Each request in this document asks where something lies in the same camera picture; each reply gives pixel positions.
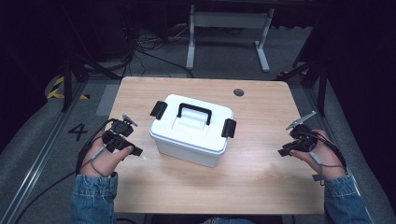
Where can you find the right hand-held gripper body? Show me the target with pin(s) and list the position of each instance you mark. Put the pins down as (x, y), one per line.
(303, 140)

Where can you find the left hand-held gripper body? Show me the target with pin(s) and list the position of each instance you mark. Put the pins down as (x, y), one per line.
(118, 141)

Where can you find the white plastic storage box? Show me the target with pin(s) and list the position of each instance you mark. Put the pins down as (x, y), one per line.
(186, 154)

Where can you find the white lidded storage box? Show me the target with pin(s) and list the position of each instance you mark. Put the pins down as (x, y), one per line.
(218, 116)

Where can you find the person's left hand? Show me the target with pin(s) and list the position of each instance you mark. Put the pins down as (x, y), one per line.
(104, 161)

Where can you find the person's right hand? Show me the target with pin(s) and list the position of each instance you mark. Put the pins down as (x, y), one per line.
(327, 161)

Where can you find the black box latch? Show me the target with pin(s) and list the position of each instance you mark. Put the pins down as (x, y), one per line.
(158, 110)
(229, 128)

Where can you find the black tripod stand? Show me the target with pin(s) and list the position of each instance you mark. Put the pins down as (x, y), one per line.
(67, 90)
(322, 93)

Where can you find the grey round table grommet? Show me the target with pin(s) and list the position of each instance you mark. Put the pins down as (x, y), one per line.
(238, 92)

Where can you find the yellow black hazard tape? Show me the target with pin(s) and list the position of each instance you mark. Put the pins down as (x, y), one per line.
(56, 93)

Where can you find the person's denim leg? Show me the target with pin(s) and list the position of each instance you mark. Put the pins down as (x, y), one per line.
(227, 221)

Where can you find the metal floor rail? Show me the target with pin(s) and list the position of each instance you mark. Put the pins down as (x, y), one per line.
(40, 155)

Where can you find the white metal stand frame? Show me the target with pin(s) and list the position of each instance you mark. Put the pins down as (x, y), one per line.
(230, 20)

